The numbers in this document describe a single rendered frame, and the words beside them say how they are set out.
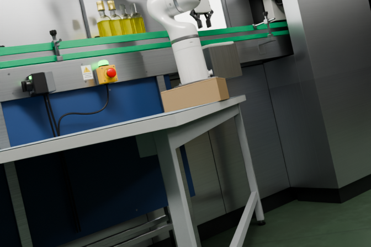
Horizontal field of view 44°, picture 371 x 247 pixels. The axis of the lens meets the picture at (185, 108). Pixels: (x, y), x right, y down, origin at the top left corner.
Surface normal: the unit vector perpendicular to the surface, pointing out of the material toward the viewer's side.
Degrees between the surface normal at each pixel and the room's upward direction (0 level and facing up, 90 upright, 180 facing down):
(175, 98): 90
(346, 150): 90
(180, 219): 90
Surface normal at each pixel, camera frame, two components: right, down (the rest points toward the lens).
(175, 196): -0.24, 0.06
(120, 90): 0.56, -0.12
